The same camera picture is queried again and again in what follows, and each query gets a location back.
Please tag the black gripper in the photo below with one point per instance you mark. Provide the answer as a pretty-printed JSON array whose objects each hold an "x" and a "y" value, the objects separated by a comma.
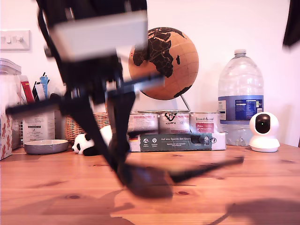
[{"x": 93, "y": 77}]

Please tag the black sunglasses with blue lenses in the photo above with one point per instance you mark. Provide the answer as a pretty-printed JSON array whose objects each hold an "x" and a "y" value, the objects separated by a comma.
[{"x": 152, "y": 182}]

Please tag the panda plush toy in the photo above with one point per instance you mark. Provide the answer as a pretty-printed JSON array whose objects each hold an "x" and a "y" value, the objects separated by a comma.
[{"x": 80, "y": 144}]

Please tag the tin can with pink label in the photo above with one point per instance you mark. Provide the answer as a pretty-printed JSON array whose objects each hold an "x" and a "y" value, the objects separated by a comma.
[{"x": 143, "y": 124}]

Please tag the shallow grey bowl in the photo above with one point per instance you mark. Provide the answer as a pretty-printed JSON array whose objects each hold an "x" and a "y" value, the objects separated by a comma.
[{"x": 47, "y": 148}]

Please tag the tin can with black logo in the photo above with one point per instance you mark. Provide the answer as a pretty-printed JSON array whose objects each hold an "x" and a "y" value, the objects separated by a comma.
[{"x": 174, "y": 124}]

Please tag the white printed paper carton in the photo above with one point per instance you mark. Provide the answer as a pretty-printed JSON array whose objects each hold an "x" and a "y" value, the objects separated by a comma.
[{"x": 38, "y": 129}]

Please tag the blue and white pen pack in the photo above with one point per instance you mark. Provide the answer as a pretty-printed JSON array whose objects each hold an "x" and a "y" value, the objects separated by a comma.
[{"x": 42, "y": 91}]

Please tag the black pen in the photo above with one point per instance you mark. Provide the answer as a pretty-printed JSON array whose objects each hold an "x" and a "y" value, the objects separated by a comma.
[{"x": 36, "y": 92}]

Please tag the red flat package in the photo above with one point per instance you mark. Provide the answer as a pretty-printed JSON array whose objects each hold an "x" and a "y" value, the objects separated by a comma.
[{"x": 27, "y": 92}]

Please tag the cork globe on metal stand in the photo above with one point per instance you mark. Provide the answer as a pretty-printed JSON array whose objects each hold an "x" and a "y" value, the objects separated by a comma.
[{"x": 173, "y": 70}]

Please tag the tin can with red label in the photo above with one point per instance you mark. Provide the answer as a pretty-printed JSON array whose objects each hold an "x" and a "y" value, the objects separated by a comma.
[{"x": 205, "y": 124}]

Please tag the clear plastic lidded container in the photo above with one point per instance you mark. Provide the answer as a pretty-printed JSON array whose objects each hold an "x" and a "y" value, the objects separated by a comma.
[{"x": 9, "y": 93}]

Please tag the gingerbread print tissue box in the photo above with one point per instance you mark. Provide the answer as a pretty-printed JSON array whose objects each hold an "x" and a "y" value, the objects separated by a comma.
[{"x": 5, "y": 138}]

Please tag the large clear water bottle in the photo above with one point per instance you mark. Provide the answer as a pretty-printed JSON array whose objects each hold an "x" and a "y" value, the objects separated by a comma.
[{"x": 241, "y": 79}]

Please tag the arm grey camera box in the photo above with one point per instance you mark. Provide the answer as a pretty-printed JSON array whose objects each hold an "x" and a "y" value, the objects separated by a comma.
[{"x": 100, "y": 35}]

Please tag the white light switch plate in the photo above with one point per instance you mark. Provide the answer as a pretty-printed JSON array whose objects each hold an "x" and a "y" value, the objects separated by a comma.
[{"x": 15, "y": 41}]

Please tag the small white round camera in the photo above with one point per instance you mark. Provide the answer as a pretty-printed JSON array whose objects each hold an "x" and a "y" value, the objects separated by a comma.
[{"x": 263, "y": 143}]

